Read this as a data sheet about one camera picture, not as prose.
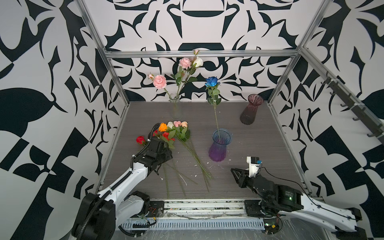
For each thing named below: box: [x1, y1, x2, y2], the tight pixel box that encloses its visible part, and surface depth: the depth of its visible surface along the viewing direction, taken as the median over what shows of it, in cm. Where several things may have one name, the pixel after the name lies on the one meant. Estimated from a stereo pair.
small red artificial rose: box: [162, 132, 175, 142], surface depth 98 cm
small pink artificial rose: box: [173, 120, 182, 128], surface depth 104 cm
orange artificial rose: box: [158, 122, 168, 133], surface depth 104 cm
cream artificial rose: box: [167, 121, 175, 129], surface depth 103 cm
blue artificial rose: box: [205, 76, 222, 141], surface depth 72 cm
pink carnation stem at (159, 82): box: [147, 72, 173, 100], surface depth 82 cm
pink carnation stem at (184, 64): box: [170, 49, 199, 96], surface depth 91 cm
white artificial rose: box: [177, 56, 204, 95], surface depth 83 cm
